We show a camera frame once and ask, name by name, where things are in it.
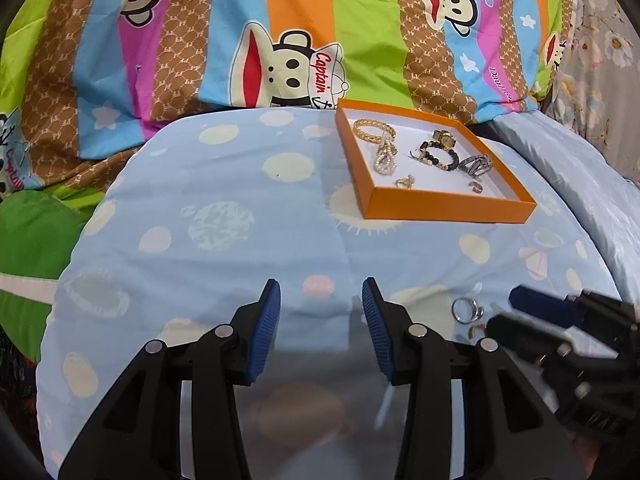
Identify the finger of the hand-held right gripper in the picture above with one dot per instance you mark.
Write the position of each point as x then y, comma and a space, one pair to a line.
540, 305
525, 332

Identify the gold braided bangle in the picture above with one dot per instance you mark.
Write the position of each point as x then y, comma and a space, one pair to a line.
367, 135

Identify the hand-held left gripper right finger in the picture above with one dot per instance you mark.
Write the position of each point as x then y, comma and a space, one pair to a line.
377, 330

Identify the gold metal wristwatch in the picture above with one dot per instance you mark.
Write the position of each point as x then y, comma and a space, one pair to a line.
442, 136

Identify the striped cartoon printed blanket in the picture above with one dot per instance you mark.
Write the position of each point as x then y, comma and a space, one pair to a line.
350, 25

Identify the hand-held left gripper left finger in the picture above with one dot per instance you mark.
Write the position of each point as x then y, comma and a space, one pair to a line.
262, 330

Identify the plain light blue quilt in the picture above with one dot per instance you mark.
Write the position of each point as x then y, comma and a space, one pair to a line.
575, 185

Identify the orange shallow box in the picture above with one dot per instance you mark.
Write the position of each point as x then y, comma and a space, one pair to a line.
450, 210

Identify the light blue planet pillow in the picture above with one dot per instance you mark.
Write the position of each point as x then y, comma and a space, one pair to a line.
200, 260

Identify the grey floral cloth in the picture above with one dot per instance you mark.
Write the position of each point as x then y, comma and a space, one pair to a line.
600, 60

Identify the green cloth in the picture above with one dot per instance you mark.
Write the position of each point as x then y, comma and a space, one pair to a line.
35, 240

